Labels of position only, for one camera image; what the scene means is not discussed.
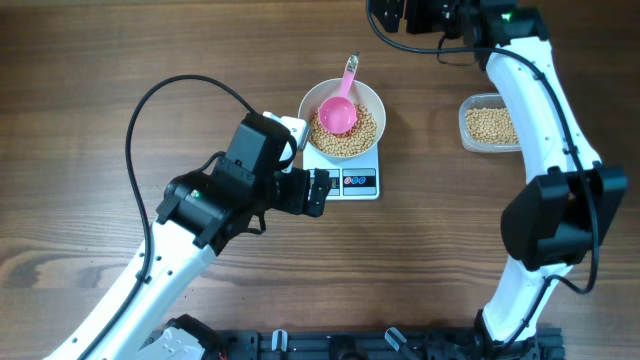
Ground pink measuring scoop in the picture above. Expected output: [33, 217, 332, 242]
[318, 52, 359, 135]

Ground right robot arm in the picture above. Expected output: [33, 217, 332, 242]
[366, 1, 628, 359]

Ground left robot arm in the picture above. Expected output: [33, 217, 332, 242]
[50, 112, 329, 359]

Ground white digital kitchen scale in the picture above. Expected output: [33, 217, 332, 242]
[303, 144, 381, 201]

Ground white bowl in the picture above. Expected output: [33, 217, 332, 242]
[298, 78, 386, 158]

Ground soybeans in bowl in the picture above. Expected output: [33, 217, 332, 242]
[310, 105, 377, 157]

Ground clear plastic container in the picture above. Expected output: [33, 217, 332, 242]
[458, 93, 521, 153]

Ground yellow soybeans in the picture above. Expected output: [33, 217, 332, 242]
[465, 108, 519, 145]

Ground right black cable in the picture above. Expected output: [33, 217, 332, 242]
[365, 0, 601, 356]

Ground black cable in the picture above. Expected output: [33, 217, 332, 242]
[74, 73, 259, 360]
[365, 0, 601, 356]

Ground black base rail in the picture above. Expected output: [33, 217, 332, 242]
[144, 327, 566, 360]

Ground left black cable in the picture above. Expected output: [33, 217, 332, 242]
[74, 73, 259, 360]

